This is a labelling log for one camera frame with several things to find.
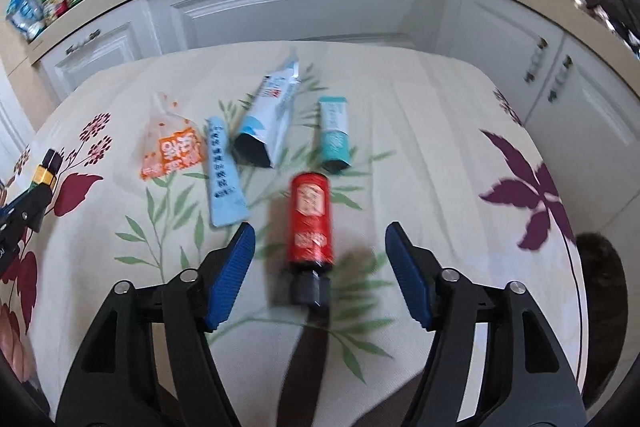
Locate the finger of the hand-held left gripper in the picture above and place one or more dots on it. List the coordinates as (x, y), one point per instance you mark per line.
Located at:
(36, 209)
(10, 214)

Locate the red tube with black cap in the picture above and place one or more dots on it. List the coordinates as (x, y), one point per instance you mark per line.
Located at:
(310, 217)

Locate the black trash bin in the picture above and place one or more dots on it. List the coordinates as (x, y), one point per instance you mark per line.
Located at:
(600, 287)

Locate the black bottle with gold band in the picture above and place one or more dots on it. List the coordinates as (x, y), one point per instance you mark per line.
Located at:
(47, 167)

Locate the clear bag with orange print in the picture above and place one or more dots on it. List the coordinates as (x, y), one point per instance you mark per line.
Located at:
(175, 152)

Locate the floral tablecloth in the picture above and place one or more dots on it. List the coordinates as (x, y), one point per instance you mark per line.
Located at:
(425, 132)

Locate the blue labelled tube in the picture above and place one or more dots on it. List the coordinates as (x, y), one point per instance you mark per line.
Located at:
(222, 177)

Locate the blue and white bag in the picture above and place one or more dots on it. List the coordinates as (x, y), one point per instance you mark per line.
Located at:
(25, 12)

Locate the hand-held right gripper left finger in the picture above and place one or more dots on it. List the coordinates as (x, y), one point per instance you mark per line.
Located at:
(230, 277)

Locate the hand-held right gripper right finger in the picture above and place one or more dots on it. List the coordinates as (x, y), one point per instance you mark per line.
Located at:
(407, 277)

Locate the blue and white torn pouch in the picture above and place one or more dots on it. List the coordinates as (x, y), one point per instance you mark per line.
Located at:
(265, 112)

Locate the teal sachet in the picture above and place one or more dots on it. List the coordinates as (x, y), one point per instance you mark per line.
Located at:
(334, 137)

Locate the white kitchen cabinet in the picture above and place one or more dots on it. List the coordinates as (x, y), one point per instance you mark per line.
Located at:
(350, 12)

